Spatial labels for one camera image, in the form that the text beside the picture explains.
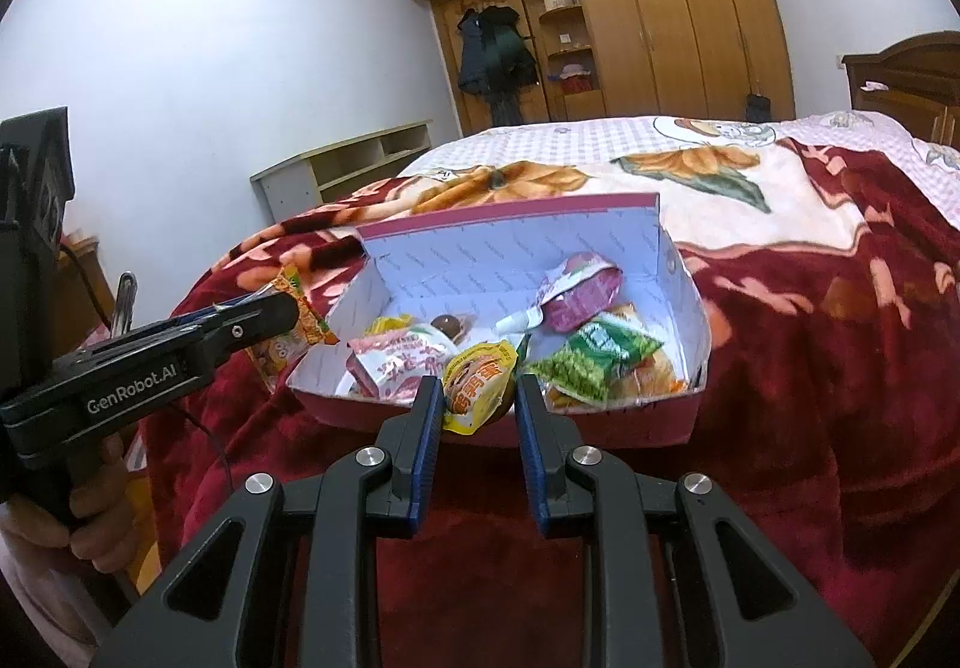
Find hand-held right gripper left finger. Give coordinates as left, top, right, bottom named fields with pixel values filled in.
left=90, top=375, right=445, bottom=668

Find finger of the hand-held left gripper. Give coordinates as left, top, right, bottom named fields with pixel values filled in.
left=73, top=289, right=272, bottom=367
left=201, top=291, right=301, bottom=378

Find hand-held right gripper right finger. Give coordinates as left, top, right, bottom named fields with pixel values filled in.
left=514, top=374, right=875, bottom=668

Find small orange snack packet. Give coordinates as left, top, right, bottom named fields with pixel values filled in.
left=247, top=263, right=340, bottom=393

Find yellow snack packet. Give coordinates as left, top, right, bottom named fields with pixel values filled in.
left=441, top=338, right=520, bottom=435

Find pink white snack pouch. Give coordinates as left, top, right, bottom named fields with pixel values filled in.
left=341, top=326, right=458, bottom=406

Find green pea snack packet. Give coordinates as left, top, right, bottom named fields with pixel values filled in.
left=525, top=345, right=623, bottom=406

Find orange rice cracker packet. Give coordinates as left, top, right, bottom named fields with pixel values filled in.
left=540, top=304, right=689, bottom=414

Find pink purple spout pouch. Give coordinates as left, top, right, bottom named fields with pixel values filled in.
left=495, top=253, right=623, bottom=337

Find pink cardboard box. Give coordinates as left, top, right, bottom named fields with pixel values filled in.
left=286, top=191, right=712, bottom=448

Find person's left hand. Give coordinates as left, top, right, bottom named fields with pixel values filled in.
left=0, top=435, right=143, bottom=575

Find metal hook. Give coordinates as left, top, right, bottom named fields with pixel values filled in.
left=112, top=272, right=140, bottom=335

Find wooden desk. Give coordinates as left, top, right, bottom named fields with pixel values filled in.
left=56, top=234, right=121, bottom=339

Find grey low shelf unit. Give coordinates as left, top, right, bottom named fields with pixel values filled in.
left=250, top=119, right=434, bottom=223

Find red floral blanket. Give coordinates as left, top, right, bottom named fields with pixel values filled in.
left=142, top=139, right=960, bottom=668

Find pink checked bedsheet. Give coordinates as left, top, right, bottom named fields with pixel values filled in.
left=396, top=109, right=960, bottom=189

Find dark hanging coats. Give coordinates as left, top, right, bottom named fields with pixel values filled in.
left=457, top=4, right=539, bottom=125

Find wooden wardrobe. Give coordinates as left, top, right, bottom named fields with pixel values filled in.
left=391, top=0, right=796, bottom=133

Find wooden headboard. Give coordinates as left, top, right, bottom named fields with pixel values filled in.
left=841, top=30, right=960, bottom=148

